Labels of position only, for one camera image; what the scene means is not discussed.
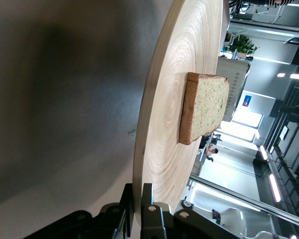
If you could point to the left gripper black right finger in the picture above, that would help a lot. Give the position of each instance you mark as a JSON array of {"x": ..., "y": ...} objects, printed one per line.
[{"x": 152, "y": 224}]

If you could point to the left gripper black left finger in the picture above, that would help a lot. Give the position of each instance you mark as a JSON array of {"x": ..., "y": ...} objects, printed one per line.
[{"x": 128, "y": 219}]

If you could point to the round wooden plate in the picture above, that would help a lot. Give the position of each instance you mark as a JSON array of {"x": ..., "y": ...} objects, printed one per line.
[{"x": 172, "y": 112}]

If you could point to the brown bread slice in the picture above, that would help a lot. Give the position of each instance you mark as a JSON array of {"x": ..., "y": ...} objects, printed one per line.
[{"x": 209, "y": 107}]

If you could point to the chrome two-slot toaster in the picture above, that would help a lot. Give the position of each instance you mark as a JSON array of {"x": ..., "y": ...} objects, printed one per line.
[{"x": 236, "y": 74}]

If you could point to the seated person in background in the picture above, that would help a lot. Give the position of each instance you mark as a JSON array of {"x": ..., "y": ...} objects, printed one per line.
[{"x": 211, "y": 152}]

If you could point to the long ceiling light strip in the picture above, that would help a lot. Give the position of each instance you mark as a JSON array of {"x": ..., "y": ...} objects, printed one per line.
[
  {"x": 263, "y": 152},
  {"x": 274, "y": 188}
]

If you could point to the rectangular ceiling light panel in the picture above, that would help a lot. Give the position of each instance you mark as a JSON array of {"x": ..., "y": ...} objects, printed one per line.
[
  {"x": 280, "y": 75},
  {"x": 296, "y": 76}
]

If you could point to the green potted plant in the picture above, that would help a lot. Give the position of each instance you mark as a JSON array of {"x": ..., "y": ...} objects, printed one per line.
[{"x": 244, "y": 46}]

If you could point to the blue red wall poster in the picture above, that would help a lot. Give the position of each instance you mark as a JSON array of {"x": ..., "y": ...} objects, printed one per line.
[{"x": 246, "y": 100}]

